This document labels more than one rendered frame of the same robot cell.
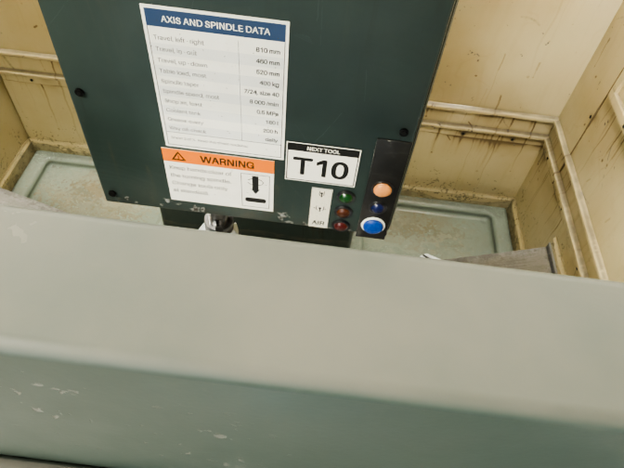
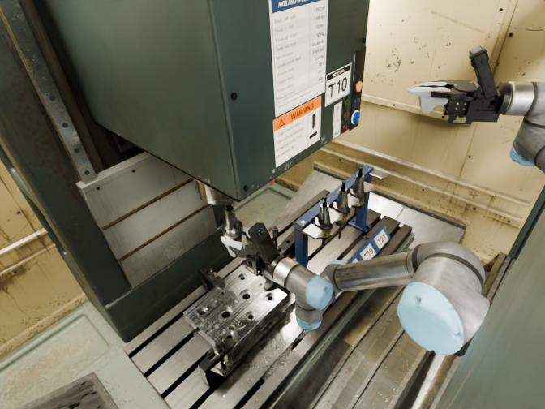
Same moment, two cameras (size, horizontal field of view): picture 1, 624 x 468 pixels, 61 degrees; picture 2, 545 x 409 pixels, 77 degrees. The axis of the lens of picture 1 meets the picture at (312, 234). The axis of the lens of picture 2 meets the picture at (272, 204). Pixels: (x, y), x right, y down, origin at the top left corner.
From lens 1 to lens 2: 0.71 m
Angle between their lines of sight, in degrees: 34
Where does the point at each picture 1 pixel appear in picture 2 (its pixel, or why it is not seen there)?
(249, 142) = (311, 87)
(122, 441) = not seen: outside the picture
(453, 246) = (271, 210)
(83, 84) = (235, 87)
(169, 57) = (281, 36)
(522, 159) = not seen: hidden behind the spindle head
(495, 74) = not seen: hidden behind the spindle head
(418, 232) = (250, 218)
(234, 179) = (305, 124)
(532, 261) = (315, 178)
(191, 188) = (285, 148)
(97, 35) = (246, 36)
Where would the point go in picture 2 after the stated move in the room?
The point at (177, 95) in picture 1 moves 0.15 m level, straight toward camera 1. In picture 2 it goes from (283, 66) to (366, 72)
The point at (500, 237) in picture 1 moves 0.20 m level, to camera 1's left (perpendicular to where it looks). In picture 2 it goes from (283, 191) to (263, 204)
